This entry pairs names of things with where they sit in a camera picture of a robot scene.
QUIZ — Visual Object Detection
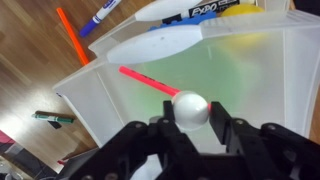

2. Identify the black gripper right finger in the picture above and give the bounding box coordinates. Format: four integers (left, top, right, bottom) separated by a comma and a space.
209, 102, 232, 145

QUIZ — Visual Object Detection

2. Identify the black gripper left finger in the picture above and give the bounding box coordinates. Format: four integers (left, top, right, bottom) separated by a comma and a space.
162, 101, 176, 128

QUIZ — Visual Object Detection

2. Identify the white ball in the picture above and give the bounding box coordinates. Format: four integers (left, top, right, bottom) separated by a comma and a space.
172, 91, 209, 131

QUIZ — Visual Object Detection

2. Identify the translucent drawer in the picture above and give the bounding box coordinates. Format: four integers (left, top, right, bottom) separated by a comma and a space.
54, 10, 320, 146
88, 0, 295, 55

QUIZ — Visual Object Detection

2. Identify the pink marker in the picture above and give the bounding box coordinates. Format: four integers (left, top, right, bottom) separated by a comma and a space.
119, 66, 180, 97

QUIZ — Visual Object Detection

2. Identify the blue toy block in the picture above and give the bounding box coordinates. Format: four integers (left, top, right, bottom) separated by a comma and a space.
149, 11, 216, 31

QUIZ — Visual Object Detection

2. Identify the orange thin stick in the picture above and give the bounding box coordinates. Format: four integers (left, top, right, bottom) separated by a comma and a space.
56, 8, 89, 66

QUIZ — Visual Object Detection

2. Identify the yellow ball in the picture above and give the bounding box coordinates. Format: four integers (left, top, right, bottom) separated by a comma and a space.
221, 4, 264, 17

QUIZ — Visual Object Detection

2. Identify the green marker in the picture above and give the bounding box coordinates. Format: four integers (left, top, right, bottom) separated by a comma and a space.
31, 114, 74, 124

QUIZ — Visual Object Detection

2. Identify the black Expo marker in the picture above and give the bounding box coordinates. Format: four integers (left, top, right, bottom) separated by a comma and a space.
162, 0, 240, 24

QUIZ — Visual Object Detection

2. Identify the blue capped white marker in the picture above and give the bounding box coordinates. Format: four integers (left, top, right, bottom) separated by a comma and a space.
79, 0, 121, 37

